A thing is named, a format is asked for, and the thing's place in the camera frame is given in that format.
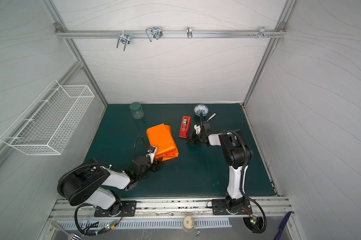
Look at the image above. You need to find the orange wrapping paper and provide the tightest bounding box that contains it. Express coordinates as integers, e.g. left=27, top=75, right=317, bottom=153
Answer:
left=146, top=124, right=179, bottom=162

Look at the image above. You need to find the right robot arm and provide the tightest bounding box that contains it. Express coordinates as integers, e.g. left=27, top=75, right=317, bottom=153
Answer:
left=188, top=122, right=253, bottom=215

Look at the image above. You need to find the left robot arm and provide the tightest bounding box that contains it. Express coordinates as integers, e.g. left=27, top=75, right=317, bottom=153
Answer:
left=57, top=154, right=163, bottom=216

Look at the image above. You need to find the red tape dispenser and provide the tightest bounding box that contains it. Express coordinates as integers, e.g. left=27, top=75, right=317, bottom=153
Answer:
left=179, top=116, right=191, bottom=139

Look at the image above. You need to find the blue white ceramic bowl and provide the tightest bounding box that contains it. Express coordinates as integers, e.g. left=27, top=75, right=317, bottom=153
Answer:
left=193, top=104, right=209, bottom=117

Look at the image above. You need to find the green table mat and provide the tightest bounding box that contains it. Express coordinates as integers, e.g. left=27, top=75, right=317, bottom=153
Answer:
left=85, top=104, right=275, bottom=198

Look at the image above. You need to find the green lid glass jar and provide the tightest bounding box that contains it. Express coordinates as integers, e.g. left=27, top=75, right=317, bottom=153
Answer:
left=129, top=102, right=144, bottom=120

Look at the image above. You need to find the round white puck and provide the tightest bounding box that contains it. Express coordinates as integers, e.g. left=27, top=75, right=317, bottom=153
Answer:
left=182, top=215, right=195, bottom=232

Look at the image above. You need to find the small metal hook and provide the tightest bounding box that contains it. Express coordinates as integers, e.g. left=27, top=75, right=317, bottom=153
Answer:
left=186, top=27, right=192, bottom=39

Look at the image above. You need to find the middle metal clamp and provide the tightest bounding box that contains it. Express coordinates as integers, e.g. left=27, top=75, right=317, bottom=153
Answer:
left=146, top=27, right=163, bottom=42

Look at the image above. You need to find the metal clamp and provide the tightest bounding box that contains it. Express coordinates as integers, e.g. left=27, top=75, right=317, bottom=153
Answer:
left=117, top=32, right=131, bottom=51
left=146, top=27, right=163, bottom=42

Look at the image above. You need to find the left metal clamp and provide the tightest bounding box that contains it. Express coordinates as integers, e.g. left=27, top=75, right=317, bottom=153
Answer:
left=117, top=32, right=131, bottom=51

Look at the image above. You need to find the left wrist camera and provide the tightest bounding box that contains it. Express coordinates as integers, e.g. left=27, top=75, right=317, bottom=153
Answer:
left=147, top=146, right=158, bottom=164

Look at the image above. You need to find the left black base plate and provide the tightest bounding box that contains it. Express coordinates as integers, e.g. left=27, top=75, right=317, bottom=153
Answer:
left=94, top=200, right=137, bottom=218

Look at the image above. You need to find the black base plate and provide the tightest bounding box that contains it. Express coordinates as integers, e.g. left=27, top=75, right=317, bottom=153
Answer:
left=211, top=197, right=252, bottom=216
left=94, top=200, right=137, bottom=218

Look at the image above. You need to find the left base cable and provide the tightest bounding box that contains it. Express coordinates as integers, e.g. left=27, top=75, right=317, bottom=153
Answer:
left=74, top=203, right=126, bottom=237

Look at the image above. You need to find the base cable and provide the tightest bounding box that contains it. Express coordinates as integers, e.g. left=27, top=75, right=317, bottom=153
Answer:
left=74, top=203, right=126, bottom=237
left=242, top=194, right=267, bottom=234

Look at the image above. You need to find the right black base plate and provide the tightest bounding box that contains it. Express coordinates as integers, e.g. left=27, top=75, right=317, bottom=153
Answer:
left=211, top=197, right=252, bottom=216

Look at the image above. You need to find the right base cable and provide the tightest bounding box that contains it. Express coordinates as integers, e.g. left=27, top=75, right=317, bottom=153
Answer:
left=242, top=194, right=267, bottom=234

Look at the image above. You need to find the white wire basket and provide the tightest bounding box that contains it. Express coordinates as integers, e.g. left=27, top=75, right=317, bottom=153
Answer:
left=0, top=80, right=95, bottom=156

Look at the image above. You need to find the blue handled tool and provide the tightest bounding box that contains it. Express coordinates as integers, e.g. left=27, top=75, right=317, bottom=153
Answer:
left=273, top=211, right=292, bottom=240

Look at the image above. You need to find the right metal bracket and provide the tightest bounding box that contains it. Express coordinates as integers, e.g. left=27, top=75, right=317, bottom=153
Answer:
left=248, top=27, right=275, bottom=39

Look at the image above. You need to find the aluminium cross rail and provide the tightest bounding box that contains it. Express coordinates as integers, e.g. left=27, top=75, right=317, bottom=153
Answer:
left=56, top=29, right=287, bottom=39

